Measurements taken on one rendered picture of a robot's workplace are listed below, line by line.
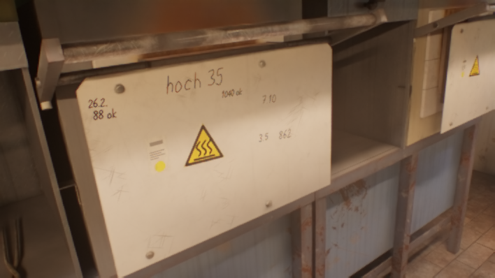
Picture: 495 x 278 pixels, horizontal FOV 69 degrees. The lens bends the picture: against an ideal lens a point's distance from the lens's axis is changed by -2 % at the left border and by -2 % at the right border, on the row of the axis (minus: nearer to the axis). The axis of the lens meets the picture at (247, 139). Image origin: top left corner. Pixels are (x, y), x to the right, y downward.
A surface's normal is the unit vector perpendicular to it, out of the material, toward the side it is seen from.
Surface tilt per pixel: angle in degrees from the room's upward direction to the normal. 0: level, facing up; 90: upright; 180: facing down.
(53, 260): 0
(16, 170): 90
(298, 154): 90
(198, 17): 90
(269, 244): 90
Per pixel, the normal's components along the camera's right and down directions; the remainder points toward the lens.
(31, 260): -0.07, -0.94
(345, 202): 0.58, 0.24
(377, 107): -0.81, 0.25
